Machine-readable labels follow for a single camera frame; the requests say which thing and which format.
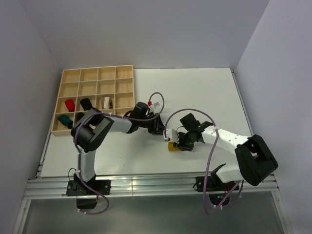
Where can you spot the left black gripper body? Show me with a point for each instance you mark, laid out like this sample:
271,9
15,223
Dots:
152,125

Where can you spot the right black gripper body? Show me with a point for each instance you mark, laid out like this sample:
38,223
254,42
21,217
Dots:
186,141

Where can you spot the yellow cartoon sock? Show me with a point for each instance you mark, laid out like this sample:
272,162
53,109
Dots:
173,147

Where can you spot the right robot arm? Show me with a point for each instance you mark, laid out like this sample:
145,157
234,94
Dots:
254,160

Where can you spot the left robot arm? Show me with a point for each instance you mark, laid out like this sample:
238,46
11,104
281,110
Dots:
90,131

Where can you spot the wooden compartment tray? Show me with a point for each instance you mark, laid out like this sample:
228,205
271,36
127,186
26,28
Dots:
116,82

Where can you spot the black rolled sock upper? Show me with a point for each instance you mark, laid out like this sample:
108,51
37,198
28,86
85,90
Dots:
86,104

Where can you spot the black rolled sock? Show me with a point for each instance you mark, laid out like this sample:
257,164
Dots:
79,116
86,104

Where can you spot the black rolled sock lower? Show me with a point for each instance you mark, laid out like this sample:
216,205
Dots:
79,116

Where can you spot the red rolled sock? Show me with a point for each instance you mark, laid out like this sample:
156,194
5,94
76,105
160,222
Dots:
70,105

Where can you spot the teal rolled sock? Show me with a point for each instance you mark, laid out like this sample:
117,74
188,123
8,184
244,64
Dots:
66,121

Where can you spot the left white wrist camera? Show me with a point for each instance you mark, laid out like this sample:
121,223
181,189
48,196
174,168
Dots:
154,107

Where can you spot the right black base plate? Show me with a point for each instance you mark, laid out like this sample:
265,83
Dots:
214,184

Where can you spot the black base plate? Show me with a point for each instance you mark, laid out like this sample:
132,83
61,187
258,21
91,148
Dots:
214,184
77,188

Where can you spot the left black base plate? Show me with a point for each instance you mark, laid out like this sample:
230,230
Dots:
77,188

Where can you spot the aluminium front rail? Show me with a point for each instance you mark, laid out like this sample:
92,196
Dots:
121,185

